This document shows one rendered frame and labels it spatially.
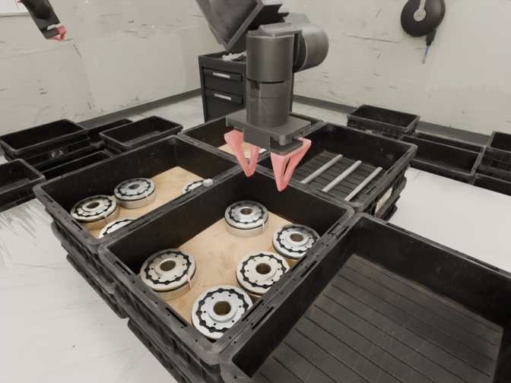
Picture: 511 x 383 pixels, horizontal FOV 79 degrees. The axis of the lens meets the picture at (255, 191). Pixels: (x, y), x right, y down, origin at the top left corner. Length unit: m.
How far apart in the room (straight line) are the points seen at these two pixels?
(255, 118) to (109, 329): 0.56
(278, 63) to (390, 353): 0.46
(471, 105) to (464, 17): 0.80
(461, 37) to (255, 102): 3.37
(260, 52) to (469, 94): 3.44
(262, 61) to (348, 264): 0.45
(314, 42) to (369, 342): 0.46
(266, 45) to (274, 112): 0.08
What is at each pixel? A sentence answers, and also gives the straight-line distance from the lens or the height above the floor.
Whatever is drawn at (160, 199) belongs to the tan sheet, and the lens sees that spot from 0.87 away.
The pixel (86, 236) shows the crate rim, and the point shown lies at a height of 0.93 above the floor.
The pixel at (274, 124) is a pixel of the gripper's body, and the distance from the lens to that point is 0.40.
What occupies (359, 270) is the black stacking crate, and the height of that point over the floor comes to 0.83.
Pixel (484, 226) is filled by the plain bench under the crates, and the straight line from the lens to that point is 1.17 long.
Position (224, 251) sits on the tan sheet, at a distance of 0.68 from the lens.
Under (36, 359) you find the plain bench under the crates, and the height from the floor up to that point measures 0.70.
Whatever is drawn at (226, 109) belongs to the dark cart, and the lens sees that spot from 2.37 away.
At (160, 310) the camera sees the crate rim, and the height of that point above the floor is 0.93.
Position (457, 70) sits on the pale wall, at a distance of 3.73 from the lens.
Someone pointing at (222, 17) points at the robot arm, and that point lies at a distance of 0.42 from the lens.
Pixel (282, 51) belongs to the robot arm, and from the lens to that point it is 0.39.
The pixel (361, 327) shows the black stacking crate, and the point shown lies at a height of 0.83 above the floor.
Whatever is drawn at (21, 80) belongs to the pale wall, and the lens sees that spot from 3.68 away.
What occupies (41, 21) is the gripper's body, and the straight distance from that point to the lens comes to 1.25.
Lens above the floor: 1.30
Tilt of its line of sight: 33 degrees down
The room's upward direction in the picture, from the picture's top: straight up
